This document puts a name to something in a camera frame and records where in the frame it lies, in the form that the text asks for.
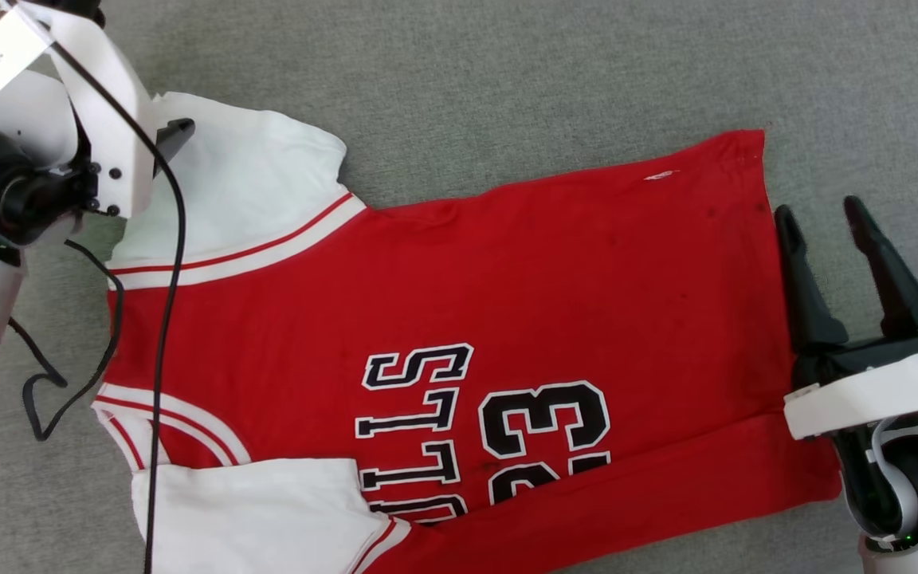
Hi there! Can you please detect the white paper tag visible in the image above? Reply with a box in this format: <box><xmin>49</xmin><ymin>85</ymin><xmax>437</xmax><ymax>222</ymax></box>
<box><xmin>0</xmin><ymin>6</ymin><xmax>55</xmax><ymax>94</ymax></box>

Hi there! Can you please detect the red white basketball jersey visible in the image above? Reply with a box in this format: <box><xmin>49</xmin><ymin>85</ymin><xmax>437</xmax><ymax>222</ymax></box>
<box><xmin>92</xmin><ymin>90</ymin><xmax>844</xmax><ymax>574</ymax></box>

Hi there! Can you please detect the thin black cable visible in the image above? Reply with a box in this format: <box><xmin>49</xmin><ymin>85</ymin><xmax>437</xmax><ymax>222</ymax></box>
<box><xmin>6</xmin><ymin>238</ymin><xmax>124</xmax><ymax>442</ymax></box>
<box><xmin>29</xmin><ymin>24</ymin><xmax>187</xmax><ymax>574</ymax></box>

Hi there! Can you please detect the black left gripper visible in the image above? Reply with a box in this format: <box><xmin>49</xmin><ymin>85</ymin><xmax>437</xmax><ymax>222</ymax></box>
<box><xmin>0</xmin><ymin>118</ymin><xmax>195</xmax><ymax>268</ymax></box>

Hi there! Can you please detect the grey fabric sofa cushion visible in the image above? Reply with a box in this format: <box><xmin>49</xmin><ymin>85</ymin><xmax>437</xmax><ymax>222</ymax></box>
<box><xmin>0</xmin><ymin>0</ymin><xmax>918</xmax><ymax>574</ymax></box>

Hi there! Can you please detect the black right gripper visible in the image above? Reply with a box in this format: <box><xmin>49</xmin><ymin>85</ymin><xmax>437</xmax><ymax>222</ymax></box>
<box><xmin>774</xmin><ymin>196</ymin><xmax>918</xmax><ymax>391</ymax></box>

